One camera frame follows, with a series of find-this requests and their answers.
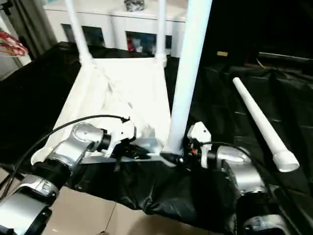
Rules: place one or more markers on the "white plastic table top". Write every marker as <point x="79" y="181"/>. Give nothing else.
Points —
<point x="117" y="83"/>

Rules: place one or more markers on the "white plastic table leg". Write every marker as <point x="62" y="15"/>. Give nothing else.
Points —
<point x="188" y="68"/>
<point x="161" y="31"/>
<point x="79" y="31"/>
<point x="261" y="120"/>

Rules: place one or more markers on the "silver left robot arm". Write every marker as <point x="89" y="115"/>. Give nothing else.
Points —
<point x="66" y="151"/>

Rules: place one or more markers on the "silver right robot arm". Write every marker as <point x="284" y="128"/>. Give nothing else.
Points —
<point x="247" y="173"/>

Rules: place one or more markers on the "yellow label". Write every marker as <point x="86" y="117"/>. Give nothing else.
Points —
<point x="222" y="53"/>

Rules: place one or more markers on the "black work surface mat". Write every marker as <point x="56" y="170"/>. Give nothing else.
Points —
<point x="281" y="110"/>

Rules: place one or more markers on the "white jar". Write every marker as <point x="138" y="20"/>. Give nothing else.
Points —
<point x="140" y="48"/>

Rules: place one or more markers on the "red bottle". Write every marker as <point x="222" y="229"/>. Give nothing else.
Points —
<point x="130" y="44"/>

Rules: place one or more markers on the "white glass door cabinet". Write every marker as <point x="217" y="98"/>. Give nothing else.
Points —
<point x="110" y="22"/>

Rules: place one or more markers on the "white side shelf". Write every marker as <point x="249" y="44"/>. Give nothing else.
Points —
<point x="9" y="66"/>

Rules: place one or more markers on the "dark patterned object on cabinet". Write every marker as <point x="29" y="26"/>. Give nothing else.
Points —
<point x="134" y="5"/>

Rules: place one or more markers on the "grey curtain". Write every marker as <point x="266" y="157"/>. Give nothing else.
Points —
<point x="36" y="27"/>

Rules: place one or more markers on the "red clothes hangers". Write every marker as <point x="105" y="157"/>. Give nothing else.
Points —
<point x="13" y="44"/>

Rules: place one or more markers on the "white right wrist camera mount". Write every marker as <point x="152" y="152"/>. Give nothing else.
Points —
<point x="199" y="133"/>

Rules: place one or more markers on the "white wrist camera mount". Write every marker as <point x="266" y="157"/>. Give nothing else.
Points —
<point x="199" y="133"/>
<point x="122" y="133"/>

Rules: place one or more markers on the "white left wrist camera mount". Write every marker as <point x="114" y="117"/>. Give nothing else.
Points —
<point x="122" y="133"/>

